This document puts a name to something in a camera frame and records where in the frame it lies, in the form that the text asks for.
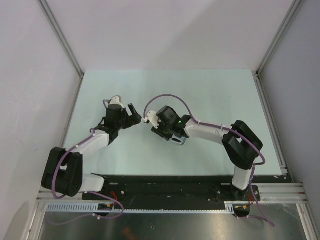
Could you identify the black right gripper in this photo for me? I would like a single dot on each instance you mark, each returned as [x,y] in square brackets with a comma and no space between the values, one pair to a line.
[158,131]

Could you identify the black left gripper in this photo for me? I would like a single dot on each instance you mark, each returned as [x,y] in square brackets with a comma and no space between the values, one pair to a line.
[135,118]

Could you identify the dark green glasses case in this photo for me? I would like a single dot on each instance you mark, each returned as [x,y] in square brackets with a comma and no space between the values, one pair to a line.
[178,140]

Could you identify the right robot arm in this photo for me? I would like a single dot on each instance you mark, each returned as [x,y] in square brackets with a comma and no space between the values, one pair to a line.
[239,141]

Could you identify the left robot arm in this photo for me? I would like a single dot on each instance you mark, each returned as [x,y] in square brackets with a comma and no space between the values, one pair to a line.
[64,172]

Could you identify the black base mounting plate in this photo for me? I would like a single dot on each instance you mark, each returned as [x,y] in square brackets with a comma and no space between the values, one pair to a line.
[219,188]

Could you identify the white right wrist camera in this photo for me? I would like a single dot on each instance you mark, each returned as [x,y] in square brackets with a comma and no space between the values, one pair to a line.
[152,118]

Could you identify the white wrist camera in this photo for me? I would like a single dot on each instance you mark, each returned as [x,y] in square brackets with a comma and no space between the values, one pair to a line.
[116,100]
[152,118]

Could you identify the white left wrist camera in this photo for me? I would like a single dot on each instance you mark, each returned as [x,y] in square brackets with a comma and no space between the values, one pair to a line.
[116,100]

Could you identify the white slotted cable duct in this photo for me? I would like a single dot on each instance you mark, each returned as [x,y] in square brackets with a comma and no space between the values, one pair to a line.
[101,208]

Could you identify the right side aluminium rail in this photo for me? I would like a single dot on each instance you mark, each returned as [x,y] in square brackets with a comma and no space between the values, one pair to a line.
[271,124]

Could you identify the aluminium rail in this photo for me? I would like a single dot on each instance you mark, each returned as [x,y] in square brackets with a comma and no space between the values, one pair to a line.
[271,124]
[270,193]

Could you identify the aluminium front rail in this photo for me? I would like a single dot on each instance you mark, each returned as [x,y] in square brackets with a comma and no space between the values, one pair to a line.
[270,193]

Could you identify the left aluminium corner post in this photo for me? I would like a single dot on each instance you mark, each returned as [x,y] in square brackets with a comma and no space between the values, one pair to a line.
[48,13]

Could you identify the aluminium corner post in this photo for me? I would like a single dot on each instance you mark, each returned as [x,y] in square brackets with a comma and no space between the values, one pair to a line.
[48,13]
[280,34]

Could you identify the right aluminium corner post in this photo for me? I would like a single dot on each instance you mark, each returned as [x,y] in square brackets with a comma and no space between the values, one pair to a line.
[280,34]

